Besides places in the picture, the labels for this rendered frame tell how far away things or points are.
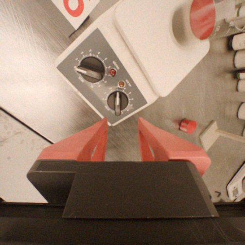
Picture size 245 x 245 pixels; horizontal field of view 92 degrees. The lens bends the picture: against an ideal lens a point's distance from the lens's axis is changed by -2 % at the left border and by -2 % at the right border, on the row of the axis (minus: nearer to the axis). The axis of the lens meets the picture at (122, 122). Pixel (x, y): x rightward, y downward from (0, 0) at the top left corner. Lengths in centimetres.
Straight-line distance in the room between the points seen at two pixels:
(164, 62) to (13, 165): 27
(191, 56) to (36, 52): 22
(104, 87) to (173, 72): 10
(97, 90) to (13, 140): 15
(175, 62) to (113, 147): 19
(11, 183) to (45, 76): 19
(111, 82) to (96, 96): 3
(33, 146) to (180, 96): 33
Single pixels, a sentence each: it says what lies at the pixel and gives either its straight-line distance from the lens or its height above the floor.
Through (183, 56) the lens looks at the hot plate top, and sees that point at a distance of 21.
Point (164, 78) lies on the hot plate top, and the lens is 18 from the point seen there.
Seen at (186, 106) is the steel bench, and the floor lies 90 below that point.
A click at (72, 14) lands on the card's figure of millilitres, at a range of 23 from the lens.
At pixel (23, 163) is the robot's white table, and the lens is 26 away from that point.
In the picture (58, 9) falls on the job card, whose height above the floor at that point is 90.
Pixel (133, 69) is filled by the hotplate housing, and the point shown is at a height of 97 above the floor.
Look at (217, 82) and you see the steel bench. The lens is 47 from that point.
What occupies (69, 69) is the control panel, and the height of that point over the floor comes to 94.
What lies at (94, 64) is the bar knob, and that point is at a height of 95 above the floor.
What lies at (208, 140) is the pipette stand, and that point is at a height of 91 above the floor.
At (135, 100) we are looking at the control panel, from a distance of 19.
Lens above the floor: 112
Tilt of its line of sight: 60 degrees down
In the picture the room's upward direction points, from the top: 122 degrees clockwise
